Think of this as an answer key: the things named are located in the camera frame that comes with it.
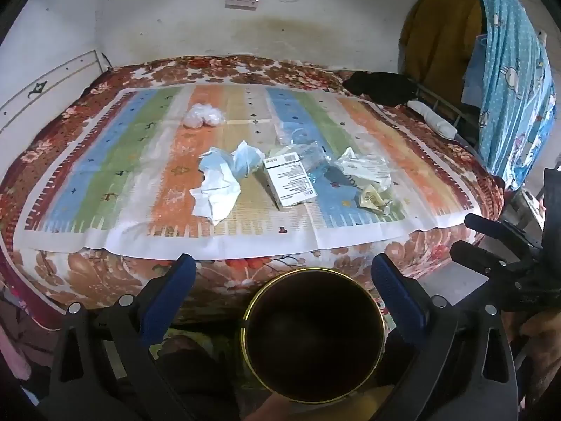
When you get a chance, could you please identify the yellowish wrapper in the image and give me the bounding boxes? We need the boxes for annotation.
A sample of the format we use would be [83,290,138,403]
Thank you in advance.
[356,184,393,215]

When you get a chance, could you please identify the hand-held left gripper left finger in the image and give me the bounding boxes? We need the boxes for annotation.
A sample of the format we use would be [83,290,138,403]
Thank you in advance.
[48,253,197,421]

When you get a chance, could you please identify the blue face mask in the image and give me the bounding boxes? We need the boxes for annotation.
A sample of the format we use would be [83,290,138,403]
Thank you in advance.
[199,141,266,180]

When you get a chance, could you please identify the crumpled clear plastic bag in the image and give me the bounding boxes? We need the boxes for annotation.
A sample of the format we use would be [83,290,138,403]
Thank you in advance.
[182,103,228,129]

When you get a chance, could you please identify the white printed plastic bag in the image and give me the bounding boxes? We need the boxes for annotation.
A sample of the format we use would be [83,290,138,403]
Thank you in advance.
[324,147,392,191]

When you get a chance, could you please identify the white headboard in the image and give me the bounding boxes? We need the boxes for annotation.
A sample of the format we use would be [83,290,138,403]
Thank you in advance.
[0,49,110,141]

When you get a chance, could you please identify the white paper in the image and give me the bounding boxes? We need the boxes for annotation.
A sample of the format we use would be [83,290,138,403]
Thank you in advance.
[191,164,242,224]

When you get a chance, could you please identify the blue printed hanging cloth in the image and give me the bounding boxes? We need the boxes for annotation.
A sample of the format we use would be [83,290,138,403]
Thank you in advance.
[462,0,557,191]

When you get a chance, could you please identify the white cardboard box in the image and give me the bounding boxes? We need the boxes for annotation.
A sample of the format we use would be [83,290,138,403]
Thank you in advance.
[263,151,317,210]

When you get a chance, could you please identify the floral blanket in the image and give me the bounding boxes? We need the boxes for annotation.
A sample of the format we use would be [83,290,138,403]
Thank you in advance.
[0,55,506,330]

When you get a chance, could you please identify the metal bed rail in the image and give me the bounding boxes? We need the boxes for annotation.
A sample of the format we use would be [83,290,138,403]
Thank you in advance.
[414,84,480,147]

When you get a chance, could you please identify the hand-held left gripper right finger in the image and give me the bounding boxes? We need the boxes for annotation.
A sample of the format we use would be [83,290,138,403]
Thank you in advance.
[363,253,521,421]

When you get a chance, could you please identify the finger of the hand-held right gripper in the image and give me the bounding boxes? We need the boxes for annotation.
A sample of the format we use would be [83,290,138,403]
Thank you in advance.
[464,213,544,266]
[450,240,533,282]

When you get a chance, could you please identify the person's right hand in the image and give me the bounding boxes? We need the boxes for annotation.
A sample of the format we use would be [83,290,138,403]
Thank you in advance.
[520,309,561,362]

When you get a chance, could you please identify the striped colourful mat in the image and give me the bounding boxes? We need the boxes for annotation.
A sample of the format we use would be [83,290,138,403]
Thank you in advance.
[13,83,479,261]

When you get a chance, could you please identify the white rolled cloth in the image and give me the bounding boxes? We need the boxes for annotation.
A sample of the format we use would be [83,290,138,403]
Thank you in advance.
[407,100,457,139]

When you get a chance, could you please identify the clear plastic wrapper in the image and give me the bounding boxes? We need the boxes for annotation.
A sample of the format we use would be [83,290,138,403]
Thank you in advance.
[275,128,340,176]

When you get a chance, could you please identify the round dark bin gold rim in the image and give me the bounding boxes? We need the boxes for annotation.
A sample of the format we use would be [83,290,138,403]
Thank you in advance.
[240,267,387,404]

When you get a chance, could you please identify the black cloth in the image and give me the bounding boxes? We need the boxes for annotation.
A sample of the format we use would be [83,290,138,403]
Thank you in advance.
[342,71,422,107]

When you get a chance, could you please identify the mustard yellow garment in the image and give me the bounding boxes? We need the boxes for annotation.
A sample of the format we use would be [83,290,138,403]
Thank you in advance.
[398,0,487,108]

